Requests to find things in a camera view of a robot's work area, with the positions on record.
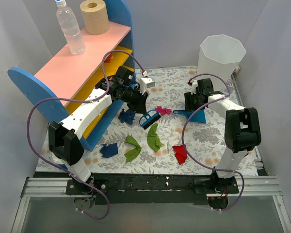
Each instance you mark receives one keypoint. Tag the green paper scrap right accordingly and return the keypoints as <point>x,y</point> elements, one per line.
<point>153,139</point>

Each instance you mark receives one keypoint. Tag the dark blue paper scrap upper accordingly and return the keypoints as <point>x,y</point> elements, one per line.
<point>126,116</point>

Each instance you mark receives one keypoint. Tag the aluminium rail frame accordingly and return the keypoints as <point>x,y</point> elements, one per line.
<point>132,203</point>

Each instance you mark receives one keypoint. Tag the floral patterned table mat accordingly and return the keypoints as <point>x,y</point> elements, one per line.
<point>203,142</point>

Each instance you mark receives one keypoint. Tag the white crumpled paper scrap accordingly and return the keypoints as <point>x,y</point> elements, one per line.
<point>174,139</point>

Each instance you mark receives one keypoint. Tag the green paper scrap left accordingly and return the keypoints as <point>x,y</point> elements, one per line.
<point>133,153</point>

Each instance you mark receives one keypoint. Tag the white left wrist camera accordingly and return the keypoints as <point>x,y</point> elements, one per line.
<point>145,83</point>

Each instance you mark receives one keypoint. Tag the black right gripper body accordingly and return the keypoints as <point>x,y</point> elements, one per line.
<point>189,104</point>

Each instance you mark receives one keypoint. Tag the pink paper scrap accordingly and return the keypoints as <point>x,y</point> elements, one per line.
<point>163,111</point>

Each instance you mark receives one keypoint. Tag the dark blue paper scrap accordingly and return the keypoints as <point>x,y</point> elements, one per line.
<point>109,150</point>
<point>126,116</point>

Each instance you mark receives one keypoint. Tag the blue wooden shelf unit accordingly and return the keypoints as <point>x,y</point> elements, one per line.
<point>74,76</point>

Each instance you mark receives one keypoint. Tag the red paper scrap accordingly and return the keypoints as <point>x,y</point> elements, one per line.
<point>180,153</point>

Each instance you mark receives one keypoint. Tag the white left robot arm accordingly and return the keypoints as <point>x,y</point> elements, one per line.
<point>64,137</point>

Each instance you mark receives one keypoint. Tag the clear plastic water bottle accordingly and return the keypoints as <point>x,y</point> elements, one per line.
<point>70,28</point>

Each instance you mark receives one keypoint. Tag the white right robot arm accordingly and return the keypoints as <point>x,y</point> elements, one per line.
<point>242,134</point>

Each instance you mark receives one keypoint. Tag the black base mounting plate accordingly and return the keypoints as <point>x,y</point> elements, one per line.
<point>140,188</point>

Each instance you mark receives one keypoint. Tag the green paper scrap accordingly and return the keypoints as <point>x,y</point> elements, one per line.
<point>133,153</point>
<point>153,139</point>

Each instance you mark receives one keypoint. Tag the blue plastic dustpan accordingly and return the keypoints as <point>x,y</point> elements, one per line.
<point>199,117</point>

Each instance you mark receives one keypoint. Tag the dark blue paper scrap lower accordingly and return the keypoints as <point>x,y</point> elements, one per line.
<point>109,150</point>

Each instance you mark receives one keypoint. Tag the red scrap on shelf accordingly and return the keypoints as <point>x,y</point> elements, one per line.
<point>109,58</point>

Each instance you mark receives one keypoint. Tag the brown paper roll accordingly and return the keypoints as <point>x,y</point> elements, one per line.
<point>95,16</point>

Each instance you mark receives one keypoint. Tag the blue hand brush black bristles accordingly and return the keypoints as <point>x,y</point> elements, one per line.
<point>149,118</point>

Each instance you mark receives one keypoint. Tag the white octagonal waste bin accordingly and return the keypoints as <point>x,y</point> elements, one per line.
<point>220,55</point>

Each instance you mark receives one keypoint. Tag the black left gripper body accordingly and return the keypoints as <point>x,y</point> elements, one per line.
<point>139,102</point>

